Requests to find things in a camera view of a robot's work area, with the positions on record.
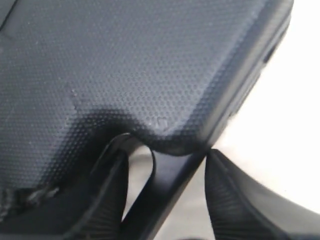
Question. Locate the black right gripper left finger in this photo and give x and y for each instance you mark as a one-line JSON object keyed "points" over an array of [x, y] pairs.
{"points": [[108, 189]]}

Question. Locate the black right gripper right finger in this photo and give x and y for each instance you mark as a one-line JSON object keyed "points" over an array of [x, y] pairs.
{"points": [[240, 208]]}

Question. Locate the black plastic carrying case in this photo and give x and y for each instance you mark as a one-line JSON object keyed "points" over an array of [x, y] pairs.
{"points": [[76, 74]]}

